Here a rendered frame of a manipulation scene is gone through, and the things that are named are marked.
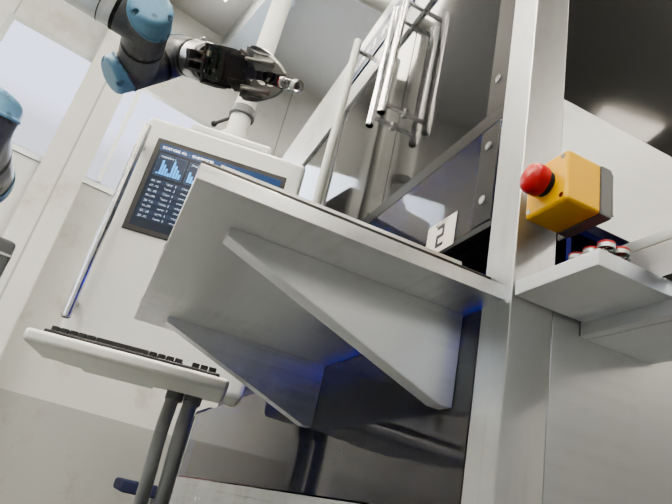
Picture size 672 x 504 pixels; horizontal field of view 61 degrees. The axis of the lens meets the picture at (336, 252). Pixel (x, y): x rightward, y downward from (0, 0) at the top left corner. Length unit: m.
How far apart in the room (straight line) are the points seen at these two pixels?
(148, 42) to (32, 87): 4.12
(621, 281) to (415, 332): 0.26
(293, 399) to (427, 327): 0.50
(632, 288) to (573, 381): 0.15
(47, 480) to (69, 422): 0.39
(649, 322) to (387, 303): 0.30
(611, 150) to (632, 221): 0.12
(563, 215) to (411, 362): 0.26
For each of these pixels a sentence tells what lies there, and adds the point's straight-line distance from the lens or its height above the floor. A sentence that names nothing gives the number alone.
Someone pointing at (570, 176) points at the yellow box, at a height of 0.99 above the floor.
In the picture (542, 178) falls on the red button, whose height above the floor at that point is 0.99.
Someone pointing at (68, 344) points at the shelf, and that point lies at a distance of 1.38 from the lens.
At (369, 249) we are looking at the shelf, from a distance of 0.67.
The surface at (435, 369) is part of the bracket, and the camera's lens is 0.77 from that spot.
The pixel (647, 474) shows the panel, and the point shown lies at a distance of 0.85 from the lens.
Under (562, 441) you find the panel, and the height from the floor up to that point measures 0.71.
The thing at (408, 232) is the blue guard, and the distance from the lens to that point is 1.08.
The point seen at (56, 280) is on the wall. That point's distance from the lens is 4.71.
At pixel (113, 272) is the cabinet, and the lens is 1.66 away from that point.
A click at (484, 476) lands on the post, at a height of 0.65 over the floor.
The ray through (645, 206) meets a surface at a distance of 0.99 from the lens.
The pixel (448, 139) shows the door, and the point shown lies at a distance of 1.12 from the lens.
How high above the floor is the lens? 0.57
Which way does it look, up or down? 25 degrees up
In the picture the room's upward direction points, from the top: 13 degrees clockwise
